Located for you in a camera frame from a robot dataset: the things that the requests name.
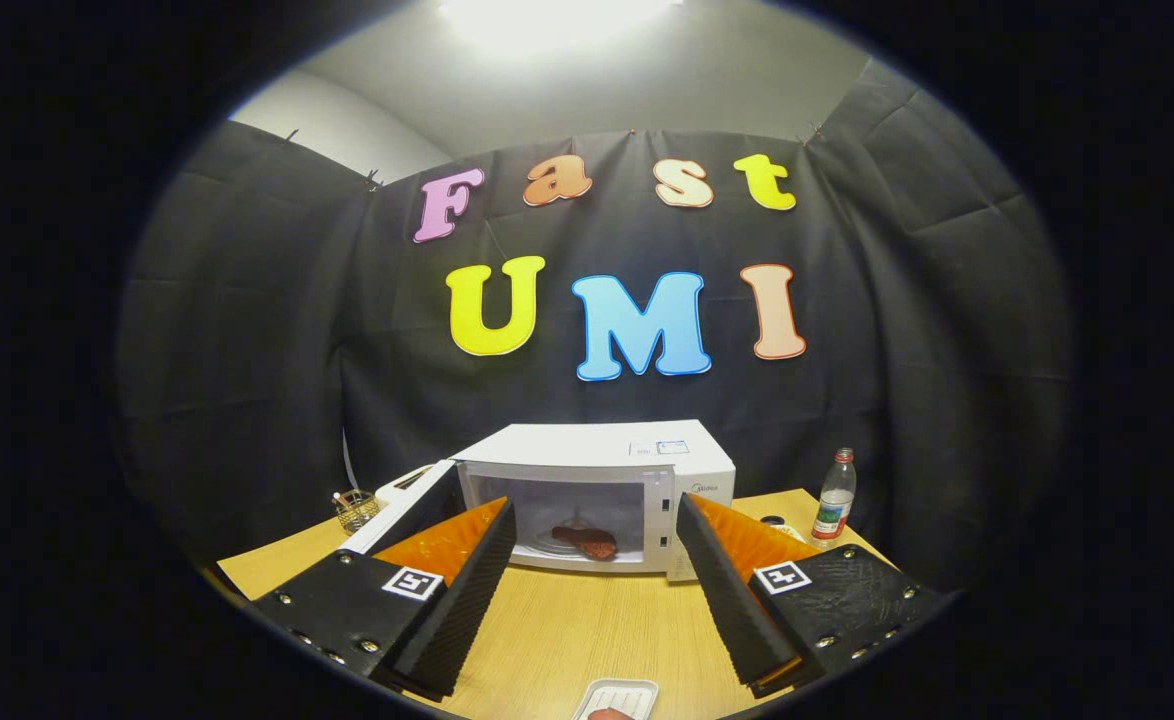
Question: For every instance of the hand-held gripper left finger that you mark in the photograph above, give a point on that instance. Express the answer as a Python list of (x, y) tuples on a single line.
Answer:
[(467, 610)]

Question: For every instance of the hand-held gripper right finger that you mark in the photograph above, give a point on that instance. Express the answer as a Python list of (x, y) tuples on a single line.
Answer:
[(732, 600)]

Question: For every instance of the red meat piece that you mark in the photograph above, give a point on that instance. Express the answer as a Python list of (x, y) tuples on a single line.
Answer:
[(587, 542)]

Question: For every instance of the white toaster oven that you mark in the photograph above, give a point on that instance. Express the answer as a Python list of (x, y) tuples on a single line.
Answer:
[(587, 445)]

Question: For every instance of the white divided bean dish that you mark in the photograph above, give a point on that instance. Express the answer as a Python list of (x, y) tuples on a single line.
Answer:
[(795, 533)]

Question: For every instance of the clear plastic water bottle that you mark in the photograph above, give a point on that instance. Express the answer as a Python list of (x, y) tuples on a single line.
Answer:
[(833, 510)]

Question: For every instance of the white ribbed tray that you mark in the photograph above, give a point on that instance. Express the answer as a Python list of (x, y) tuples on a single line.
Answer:
[(627, 692)]

